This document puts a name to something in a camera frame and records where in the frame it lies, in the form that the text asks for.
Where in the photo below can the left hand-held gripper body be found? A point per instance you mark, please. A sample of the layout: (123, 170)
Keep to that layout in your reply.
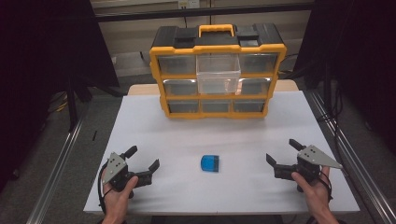
(114, 168)

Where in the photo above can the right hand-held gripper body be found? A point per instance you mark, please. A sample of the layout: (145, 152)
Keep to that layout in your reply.
(314, 157)

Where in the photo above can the small blue plastic box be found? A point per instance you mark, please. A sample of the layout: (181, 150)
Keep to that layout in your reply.
(209, 163)

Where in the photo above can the clear plastic drawer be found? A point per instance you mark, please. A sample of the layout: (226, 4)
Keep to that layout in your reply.
(218, 76)

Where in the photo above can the yellow and black drawer organizer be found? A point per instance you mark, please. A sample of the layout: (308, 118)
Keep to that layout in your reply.
(218, 48)

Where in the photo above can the person's left hand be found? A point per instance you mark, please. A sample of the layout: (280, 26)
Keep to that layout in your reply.
(116, 202)

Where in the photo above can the person's right hand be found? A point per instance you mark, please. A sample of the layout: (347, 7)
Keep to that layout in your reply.
(317, 196)

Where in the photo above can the small black stick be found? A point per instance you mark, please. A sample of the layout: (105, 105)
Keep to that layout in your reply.
(94, 135)

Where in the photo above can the white table mat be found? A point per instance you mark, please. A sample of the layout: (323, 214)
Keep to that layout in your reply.
(218, 137)

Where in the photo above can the black metal stand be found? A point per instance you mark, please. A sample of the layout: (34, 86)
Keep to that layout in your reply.
(72, 105)

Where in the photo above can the set of closed small drawers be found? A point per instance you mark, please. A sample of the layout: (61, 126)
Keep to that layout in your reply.
(177, 64)

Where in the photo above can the black curtain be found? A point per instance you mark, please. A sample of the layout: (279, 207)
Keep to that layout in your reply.
(40, 62)
(358, 56)

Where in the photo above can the black horizontal bar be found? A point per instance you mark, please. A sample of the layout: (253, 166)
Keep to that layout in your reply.
(202, 11)

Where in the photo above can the aluminium frame rail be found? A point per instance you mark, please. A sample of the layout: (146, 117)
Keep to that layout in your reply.
(351, 155)
(59, 161)

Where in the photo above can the white wall outlet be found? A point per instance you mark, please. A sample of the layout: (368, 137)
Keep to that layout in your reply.
(188, 3)

